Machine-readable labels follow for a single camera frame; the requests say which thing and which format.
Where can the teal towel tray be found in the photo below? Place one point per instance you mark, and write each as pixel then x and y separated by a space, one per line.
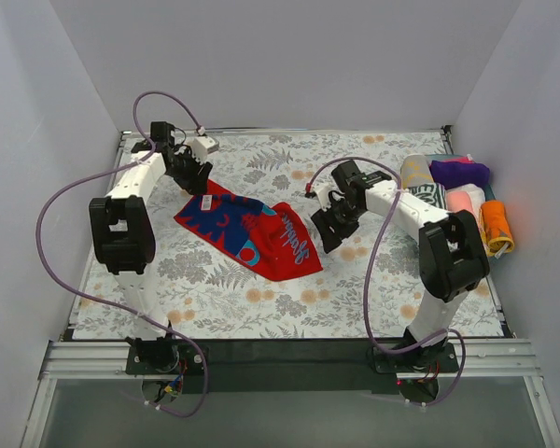
pixel 477 199

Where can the red and blue towel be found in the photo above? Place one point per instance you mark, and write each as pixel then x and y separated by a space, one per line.
pixel 272 242

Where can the white rolled towel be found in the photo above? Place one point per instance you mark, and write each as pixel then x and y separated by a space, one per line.
pixel 469 189

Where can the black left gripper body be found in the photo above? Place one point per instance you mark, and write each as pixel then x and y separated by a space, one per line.
pixel 189 169

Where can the striped lemon rolled towel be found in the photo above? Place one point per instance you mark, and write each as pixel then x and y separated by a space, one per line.
pixel 431 193

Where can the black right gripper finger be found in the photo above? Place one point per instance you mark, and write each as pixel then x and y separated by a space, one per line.
pixel 347 226
pixel 329 229

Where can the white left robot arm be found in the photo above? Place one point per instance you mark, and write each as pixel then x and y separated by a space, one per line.
pixel 123 237

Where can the pink panda towel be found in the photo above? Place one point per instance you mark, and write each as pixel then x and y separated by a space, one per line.
pixel 458 201

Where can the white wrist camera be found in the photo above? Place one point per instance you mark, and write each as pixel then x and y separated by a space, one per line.
pixel 321 193
pixel 203 146

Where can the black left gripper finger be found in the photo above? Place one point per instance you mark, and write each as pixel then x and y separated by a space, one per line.
pixel 205 170
pixel 192 185

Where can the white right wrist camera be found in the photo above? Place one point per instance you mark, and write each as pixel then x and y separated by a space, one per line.
pixel 321 193

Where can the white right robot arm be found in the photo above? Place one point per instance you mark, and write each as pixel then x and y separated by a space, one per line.
pixel 452 261

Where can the orange rolled towel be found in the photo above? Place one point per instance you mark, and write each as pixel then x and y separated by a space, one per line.
pixel 495 229

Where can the aluminium frame rail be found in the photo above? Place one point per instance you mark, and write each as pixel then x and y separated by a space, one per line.
pixel 476 357

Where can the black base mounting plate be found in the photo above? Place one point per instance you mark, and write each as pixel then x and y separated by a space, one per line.
pixel 283 365

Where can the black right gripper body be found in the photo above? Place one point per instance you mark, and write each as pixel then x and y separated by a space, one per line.
pixel 334 222

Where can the purple rolled towel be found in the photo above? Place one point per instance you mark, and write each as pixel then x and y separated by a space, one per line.
pixel 454 174

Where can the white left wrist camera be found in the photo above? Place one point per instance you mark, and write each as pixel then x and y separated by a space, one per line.
pixel 203 146

